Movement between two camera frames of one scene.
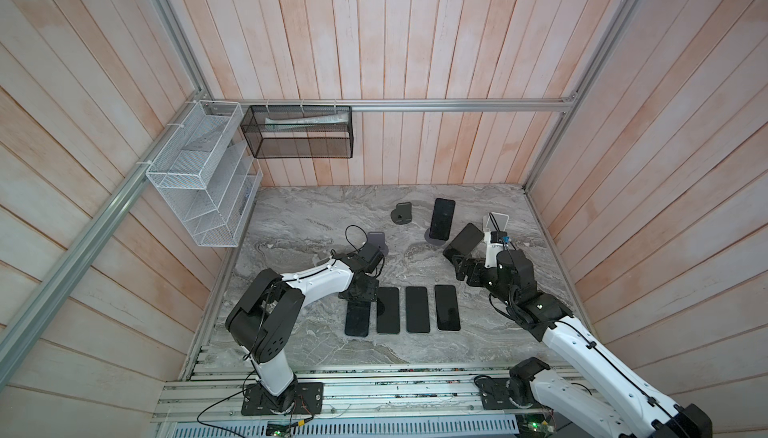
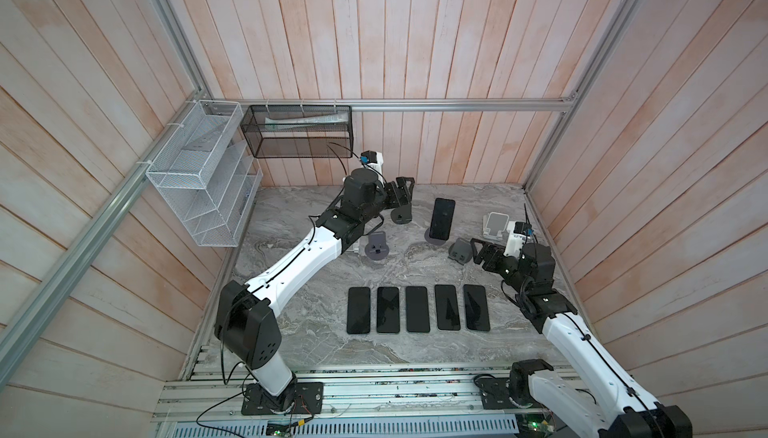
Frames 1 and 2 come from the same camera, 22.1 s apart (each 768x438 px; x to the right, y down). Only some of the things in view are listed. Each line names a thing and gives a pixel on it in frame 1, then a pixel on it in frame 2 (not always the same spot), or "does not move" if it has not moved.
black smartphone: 447,309 does not move
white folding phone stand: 493,222 does not move
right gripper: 477,267 to 496,250
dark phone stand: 464,242 to 476,307
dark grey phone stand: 402,214 does not move
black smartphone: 388,310 does not move
